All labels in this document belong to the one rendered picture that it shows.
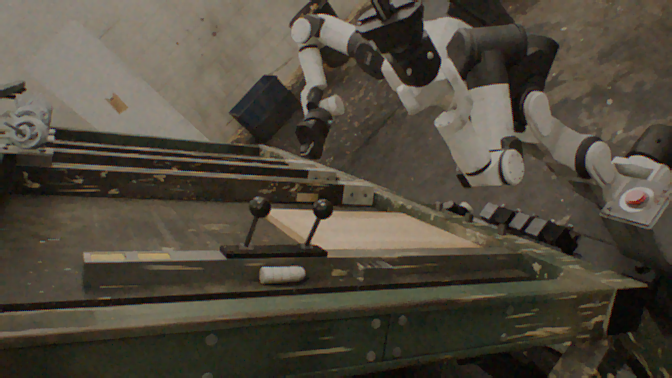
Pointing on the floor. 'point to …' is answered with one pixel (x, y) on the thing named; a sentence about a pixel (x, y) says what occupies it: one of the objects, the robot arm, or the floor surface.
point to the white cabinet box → (104, 87)
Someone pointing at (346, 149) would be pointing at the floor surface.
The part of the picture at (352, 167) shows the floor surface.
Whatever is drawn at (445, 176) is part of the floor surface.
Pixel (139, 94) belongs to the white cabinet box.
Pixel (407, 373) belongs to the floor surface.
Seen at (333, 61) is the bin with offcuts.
